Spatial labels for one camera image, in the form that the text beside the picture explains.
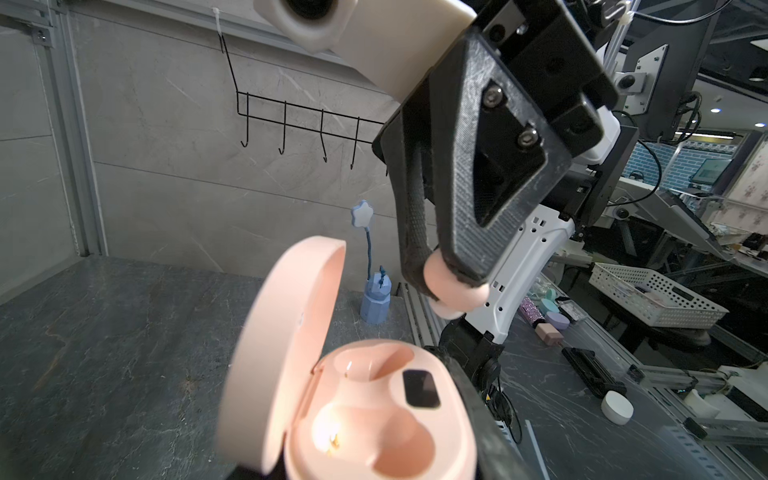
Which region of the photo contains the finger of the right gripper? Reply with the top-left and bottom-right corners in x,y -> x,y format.
371,95 -> 439,299

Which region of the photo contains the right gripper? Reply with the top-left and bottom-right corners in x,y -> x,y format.
428,1 -> 620,285

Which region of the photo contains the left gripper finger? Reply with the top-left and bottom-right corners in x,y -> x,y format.
440,356 -> 535,480

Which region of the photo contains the pink earbud case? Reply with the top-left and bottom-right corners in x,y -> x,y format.
216,236 -> 477,479

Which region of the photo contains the pink earbud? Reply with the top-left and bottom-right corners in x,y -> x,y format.
423,248 -> 490,319

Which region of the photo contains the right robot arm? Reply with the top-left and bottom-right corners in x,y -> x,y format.
373,1 -> 636,390

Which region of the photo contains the black rectangular box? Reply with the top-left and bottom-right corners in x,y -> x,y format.
561,347 -> 627,399

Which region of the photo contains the white round puck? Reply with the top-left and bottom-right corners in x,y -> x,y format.
601,391 -> 634,426

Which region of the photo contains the glitter purple tube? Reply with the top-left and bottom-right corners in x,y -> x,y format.
518,297 -> 546,329

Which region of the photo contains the black monitor on stand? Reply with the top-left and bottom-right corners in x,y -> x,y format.
614,1 -> 729,142

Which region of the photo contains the white plastic tray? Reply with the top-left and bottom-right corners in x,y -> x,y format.
589,263 -> 728,330

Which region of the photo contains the black wire hook rack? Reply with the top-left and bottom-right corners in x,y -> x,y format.
211,7 -> 384,170

